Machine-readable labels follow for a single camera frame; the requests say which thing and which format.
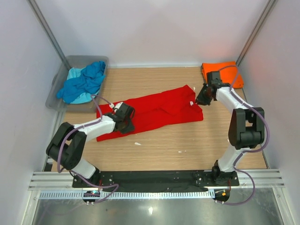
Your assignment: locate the white slotted cable duct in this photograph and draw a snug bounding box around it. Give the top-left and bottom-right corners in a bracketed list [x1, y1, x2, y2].
[39, 190, 215, 200]

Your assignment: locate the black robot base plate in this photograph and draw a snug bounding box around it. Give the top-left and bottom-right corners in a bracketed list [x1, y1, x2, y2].
[86, 169, 240, 188]

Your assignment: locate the grey plastic bin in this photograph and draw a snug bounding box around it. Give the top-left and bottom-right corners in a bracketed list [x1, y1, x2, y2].
[45, 55, 109, 113]

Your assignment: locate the folded orange t shirt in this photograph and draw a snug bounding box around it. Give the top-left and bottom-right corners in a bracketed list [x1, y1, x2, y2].
[202, 61, 237, 84]

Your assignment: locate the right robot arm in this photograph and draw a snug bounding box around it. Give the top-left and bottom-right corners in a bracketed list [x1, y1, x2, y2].
[195, 71, 265, 186]

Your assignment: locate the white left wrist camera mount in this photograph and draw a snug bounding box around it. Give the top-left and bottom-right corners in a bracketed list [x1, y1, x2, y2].
[109, 102, 123, 111]

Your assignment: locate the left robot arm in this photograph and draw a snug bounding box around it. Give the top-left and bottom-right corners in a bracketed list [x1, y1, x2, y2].
[46, 102, 135, 188]

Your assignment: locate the light blue t shirt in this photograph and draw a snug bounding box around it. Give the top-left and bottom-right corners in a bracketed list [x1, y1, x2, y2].
[63, 68, 103, 104]

